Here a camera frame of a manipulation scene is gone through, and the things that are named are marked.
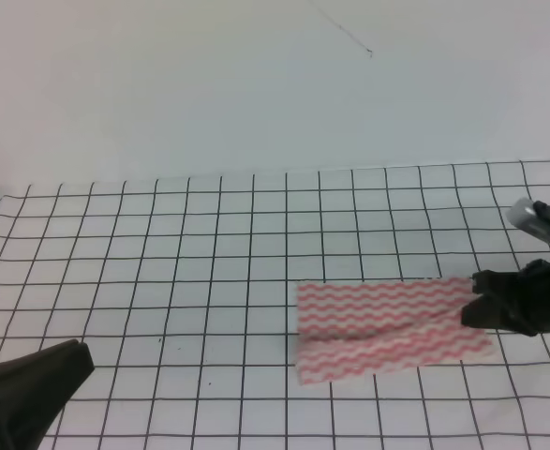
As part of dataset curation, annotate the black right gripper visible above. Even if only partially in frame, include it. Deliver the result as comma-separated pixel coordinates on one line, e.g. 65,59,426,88
461,260,550,336

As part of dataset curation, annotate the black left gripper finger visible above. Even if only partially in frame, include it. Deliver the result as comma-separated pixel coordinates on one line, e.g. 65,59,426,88
0,339,94,449

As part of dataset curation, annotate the pink wavy striped towel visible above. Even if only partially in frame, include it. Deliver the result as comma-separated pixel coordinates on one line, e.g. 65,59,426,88
295,277,496,384

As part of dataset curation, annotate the white black-grid tablecloth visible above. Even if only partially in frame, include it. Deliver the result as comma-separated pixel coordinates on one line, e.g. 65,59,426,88
0,161,550,449

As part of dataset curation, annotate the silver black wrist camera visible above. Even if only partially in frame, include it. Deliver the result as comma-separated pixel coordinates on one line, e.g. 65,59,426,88
506,198,550,245

